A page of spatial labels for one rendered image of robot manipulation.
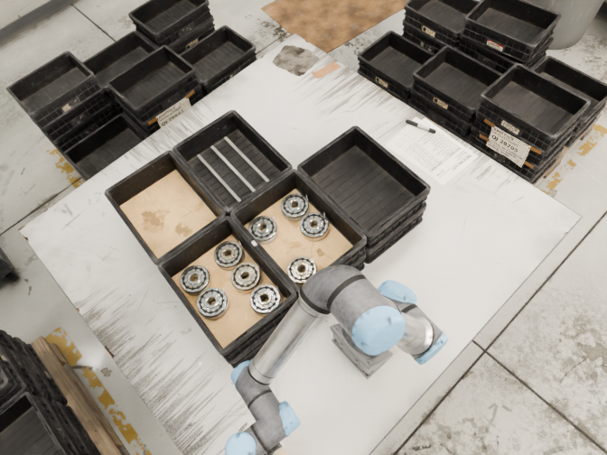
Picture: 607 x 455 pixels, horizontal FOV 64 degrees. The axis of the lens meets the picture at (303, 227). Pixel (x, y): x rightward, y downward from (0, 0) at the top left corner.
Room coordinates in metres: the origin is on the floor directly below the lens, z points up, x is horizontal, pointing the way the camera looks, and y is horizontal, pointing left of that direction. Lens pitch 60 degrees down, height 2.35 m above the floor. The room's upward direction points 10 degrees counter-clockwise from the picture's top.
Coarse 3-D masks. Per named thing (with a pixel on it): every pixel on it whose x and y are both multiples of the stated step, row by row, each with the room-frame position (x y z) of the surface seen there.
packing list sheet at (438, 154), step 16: (416, 128) 1.34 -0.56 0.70; (400, 144) 1.27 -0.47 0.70; (416, 144) 1.25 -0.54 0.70; (432, 144) 1.23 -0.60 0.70; (448, 144) 1.22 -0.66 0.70; (416, 160) 1.17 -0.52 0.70; (432, 160) 1.16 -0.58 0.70; (448, 160) 1.14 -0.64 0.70; (464, 160) 1.13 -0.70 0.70; (432, 176) 1.08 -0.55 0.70; (448, 176) 1.06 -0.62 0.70
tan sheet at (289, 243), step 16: (272, 208) 0.98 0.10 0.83; (288, 224) 0.90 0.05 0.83; (288, 240) 0.84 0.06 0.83; (304, 240) 0.82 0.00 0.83; (320, 240) 0.81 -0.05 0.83; (336, 240) 0.80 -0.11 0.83; (272, 256) 0.78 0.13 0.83; (288, 256) 0.77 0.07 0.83; (320, 256) 0.75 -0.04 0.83; (336, 256) 0.74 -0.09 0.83
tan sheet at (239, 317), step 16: (224, 240) 0.88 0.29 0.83; (208, 256) 0.83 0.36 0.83; (224, 272) 0.76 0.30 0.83; (224, 288) 0.70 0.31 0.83; (192, 304) 0.66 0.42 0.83; (240, 304) 0.63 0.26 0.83; (208, 320) 0.59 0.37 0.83; (224, 320) 0.58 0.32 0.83; (240, 320) 0.57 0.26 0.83; (256, 320) 0.56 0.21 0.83; (224, 336) 0.53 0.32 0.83
